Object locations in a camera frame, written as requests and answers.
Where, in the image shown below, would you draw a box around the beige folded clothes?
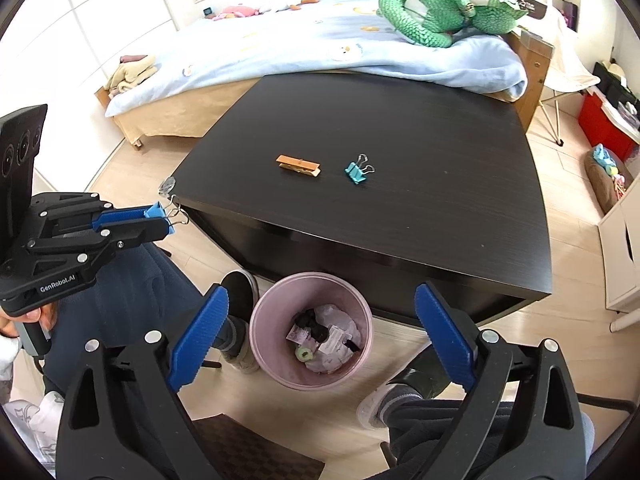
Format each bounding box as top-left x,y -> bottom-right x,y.
107,54 -> 158,97

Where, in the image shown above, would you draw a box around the person's right leg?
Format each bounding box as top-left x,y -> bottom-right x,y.
384,394 -> 597,480

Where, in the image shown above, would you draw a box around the beige bed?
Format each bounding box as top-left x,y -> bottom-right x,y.
95,0 -> 556,152

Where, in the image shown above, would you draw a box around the person's left leg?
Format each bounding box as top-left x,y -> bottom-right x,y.
44,244 -> 222,413

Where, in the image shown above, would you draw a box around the clear plastic wrapper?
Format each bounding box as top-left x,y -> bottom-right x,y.
319,327 -> 352,357

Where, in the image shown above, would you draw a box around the pink plush toy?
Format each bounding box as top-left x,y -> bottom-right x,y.
212,5 -> 259,22

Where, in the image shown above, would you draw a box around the black office chair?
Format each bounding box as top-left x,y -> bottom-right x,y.
575,392 -> 639,416

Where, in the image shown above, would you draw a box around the black cloth bundle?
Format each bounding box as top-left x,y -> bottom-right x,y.
294,309 -> 327,342

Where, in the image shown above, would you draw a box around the purple printed paper card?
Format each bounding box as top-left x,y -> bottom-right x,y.
287,324 -> 314,347

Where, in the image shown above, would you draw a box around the person's left forearm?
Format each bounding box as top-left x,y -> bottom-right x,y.
0,332 -> 24,382

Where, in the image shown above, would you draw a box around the red storage box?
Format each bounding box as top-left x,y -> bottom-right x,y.
577,91 -> 640,162

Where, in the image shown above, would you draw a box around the brown checkered cushion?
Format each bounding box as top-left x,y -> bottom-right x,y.
192,412 -> 327,480

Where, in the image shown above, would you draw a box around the white folding chair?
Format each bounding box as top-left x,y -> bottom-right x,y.
536,4 -> 602,147

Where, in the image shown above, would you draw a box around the green dragon plush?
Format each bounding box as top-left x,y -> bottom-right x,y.
377,0 -> 529,49

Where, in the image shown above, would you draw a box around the white drawer chest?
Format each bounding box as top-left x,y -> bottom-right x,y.
597,169 -> 640,312

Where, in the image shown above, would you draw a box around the white printed shirt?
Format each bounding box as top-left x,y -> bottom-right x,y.
0,391 -> 67,477

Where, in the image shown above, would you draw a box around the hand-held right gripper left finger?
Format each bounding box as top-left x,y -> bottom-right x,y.
55,282 -> 231,480

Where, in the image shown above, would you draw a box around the teal binder clip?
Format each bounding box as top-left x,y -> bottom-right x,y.
344,153 -> 376,186

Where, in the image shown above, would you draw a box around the blue binder clip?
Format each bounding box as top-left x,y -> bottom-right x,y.
144,202 -> 189,234

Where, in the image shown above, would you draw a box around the black wooden table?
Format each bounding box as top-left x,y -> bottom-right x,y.
171,73 -> 554,329

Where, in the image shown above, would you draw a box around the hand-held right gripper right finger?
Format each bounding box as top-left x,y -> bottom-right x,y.
413,282 -> 589,480

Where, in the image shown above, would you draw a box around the white cloth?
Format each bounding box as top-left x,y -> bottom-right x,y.
312,303 -> 362,374

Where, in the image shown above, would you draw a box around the person's foot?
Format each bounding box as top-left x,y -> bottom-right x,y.
217,269 -> 261,375
355,354 -> 454,431

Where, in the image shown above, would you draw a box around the white wardrobe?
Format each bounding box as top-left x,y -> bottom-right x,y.
0,0 -> 177,171

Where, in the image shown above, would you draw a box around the person's left hand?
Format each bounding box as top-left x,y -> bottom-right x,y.
0,304 -> 57,339

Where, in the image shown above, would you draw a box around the person's left foot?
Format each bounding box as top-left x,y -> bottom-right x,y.
217,269 -> 261,375

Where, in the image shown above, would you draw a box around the black storage box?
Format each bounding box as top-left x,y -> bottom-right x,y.
592,59 -> 632,107

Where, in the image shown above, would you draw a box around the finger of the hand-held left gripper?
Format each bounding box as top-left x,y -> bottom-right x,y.
101,216 -> 176,253
92,202 -> 167,232

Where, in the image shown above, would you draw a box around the person's right foot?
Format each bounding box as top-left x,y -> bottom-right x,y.
355,354 -> 454,431

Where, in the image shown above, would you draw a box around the white goose plush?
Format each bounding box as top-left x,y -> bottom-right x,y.
256,0 -> 322,14

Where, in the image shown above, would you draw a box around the person's leg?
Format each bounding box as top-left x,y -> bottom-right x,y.
384,394 -> 597,480
44,244 -> 222,413

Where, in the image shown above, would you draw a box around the wooden clothespin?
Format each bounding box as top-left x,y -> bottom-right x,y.
275,153 -> 322,178

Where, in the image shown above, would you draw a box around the brown pet bed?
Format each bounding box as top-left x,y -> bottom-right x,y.
584,144 -> 632,214

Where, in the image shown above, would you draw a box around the blue printed blanket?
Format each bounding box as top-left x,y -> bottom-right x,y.
104,0 -> 529,119

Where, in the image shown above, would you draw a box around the pink plastic bin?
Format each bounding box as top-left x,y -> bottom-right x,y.
248,270 -> 374,391

